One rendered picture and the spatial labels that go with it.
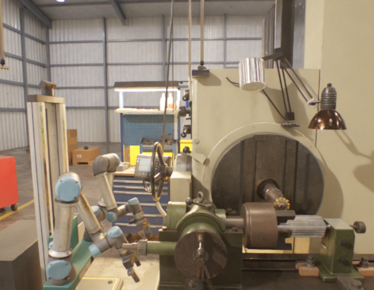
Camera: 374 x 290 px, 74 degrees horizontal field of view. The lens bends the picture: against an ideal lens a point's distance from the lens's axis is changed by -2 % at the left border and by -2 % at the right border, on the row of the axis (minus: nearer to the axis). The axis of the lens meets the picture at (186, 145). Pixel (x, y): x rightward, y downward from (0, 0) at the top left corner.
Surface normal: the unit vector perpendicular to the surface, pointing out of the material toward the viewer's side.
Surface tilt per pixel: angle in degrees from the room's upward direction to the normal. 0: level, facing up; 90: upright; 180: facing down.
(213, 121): 90
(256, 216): 43
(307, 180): 90
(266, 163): 90
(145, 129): 90
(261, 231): 81
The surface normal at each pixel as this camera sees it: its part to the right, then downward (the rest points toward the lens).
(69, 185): 0.42, -0.02
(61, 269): 0.37, 0.24
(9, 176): 0.93, 0.04
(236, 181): -0.05, 0.12
